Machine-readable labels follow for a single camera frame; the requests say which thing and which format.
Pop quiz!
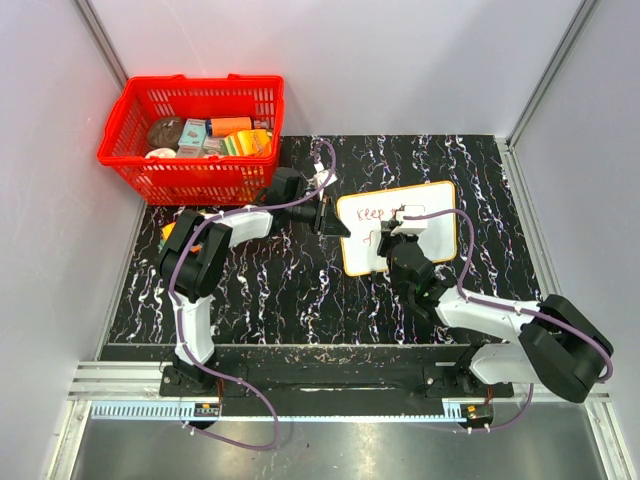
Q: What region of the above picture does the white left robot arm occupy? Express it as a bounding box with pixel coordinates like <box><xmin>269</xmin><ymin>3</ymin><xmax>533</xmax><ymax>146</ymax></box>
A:
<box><xmin>158</xmin><ymin>167</ymin><xmax>351</xmax><ymax>396</ymax></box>

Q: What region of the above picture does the orange yellow box in basket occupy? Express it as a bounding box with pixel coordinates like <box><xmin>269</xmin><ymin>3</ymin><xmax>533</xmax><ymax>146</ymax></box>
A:
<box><xmin>223</xmin><ymin>129</ymin><xmax>273</xmax><ymax>157</ymax></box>

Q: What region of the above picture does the brown round packet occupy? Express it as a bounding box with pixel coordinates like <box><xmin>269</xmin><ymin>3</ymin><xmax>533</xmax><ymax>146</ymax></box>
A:
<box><xmin>146</xmin><ymin>116</ymin><xmax>185</xmax><ymax>150</ymax></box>

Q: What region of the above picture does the light blue small box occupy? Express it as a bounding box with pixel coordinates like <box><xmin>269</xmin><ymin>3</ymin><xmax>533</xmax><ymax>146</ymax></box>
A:
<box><xmin>178</xmin><ymin>118</ymin><xmax>206</xmax><ymax>148</ymax></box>

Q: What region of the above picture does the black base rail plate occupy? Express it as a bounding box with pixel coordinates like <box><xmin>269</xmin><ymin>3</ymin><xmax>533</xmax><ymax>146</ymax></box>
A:
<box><xmin>159</xmin><ymin>343</ymin><xmax>516</xmax><ymax>401</ymax></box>

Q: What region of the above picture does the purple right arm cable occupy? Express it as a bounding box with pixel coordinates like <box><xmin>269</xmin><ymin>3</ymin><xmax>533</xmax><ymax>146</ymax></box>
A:
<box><xmin>402</xmin><ymin>208</ymin><xmax>615</xmax><ymax>384</ymax></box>

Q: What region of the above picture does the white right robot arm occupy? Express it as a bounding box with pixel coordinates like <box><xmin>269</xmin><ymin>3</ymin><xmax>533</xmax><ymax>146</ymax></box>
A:
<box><xmin>377</xmin><ymin>219</ymin><xmax>614</xmax><ymax>403</ymax></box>

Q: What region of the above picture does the orange cylindrical can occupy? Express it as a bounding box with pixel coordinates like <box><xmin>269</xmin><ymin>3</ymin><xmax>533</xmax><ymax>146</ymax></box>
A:
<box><xmin>205</xmin><ymin>117</ymin><xmax>253</xmax><ymax>137</ymax></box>

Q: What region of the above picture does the orange green snack box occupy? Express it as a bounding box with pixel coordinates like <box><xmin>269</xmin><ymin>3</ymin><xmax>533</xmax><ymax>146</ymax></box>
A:
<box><xmin>161</xmin><ymin>209</ymin><xmax>207</xmax><ymax>253</ymax></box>

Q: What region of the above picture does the red plastic shopping basket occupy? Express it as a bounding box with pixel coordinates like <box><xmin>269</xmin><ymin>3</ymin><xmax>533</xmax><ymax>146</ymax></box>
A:
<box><xmin>97</xmin><ymin>74</ymin><xmax>285</xmax><ymax>206</ymax></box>

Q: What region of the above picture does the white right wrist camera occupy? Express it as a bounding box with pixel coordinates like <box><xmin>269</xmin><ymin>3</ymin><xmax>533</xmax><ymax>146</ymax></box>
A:
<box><xmin>389</xmin><ymin>205</ymin><xmax>428</xmax><ymax>236</ymax></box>

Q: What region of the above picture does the yellow-framed whiteboard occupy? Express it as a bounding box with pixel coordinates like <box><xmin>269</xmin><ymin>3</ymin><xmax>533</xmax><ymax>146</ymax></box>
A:
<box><xmin>336</xmin><ymin>181</ymin><xmax>457</xmax><ymax>277</ymax></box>

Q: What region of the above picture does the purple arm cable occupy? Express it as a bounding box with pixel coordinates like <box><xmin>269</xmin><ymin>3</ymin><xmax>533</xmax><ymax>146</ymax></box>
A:
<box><xmin>167</xmin><ymin>139</ymin><xmax>337</xmax><ymax>381</ymax></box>
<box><xmin>402</xmin><ymin>208</ymin><xmax>615</xmax><ymax>384</ymax></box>

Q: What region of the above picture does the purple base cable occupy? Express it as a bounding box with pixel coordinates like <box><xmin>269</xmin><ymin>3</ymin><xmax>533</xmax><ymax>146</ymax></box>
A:
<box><xmin>182</xmin><ymin>369</ymin><xmax>280</xmax><ymax>450</ymax></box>

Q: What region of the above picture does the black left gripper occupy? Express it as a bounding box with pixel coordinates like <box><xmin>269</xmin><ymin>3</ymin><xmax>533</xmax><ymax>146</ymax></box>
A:
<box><xmin>286</xmin><ymin>193</ymin><xmax>350</xmax><ymax>239</ymax></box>

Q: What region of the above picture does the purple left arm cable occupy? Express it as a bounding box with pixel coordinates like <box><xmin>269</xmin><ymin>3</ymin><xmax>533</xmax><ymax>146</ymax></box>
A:
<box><xmin>167</xmin><ymin>139</ymin><xmax>337</xmax><ymax>381</ymax></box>

